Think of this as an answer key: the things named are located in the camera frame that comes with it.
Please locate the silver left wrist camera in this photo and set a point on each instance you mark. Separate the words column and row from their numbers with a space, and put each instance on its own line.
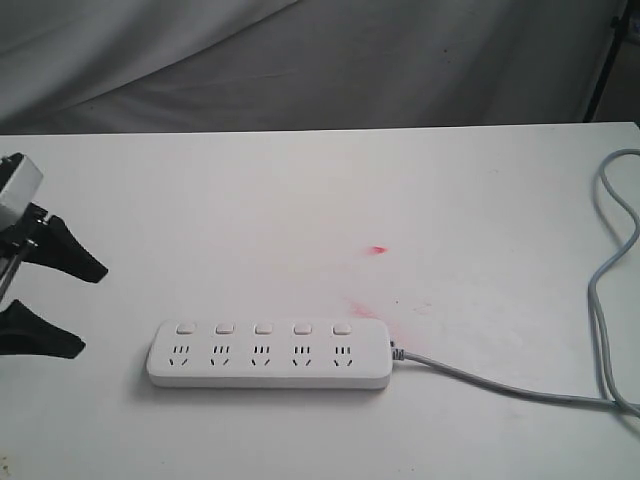
column 20, row 180

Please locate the white five-socket power strip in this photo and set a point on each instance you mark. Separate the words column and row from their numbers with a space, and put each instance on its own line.
column 298, row 353

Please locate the grey backdrop cloth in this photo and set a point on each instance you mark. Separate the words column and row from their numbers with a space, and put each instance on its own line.
column 71, row 67

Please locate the black tripod stand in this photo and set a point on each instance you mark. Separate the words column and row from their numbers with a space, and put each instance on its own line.
column 619, row 25

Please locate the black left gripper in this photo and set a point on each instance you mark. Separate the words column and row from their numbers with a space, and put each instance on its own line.
column 44, row 240

